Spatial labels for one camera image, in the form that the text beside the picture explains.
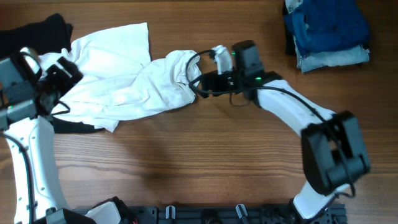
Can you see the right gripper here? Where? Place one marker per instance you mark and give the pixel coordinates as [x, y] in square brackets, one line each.
[205, 83]

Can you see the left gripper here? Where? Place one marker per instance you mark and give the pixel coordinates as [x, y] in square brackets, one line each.
[57, 73]

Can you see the white t-shirt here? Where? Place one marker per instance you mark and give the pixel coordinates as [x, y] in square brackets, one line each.
[120, 81]

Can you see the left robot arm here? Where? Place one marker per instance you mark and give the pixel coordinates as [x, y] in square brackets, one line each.
[39, 196]

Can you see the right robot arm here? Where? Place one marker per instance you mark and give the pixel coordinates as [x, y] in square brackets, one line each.
[334, 155]

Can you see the black garment under blue stack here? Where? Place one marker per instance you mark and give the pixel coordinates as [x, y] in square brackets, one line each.
[356, 55]

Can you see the folded light blue jeans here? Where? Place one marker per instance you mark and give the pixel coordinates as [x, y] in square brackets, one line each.
[325, 33]

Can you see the folded dark blue garment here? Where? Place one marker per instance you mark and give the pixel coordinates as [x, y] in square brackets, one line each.
[327, 26]

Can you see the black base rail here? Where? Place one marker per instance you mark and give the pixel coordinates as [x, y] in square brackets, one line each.
[211, 214]

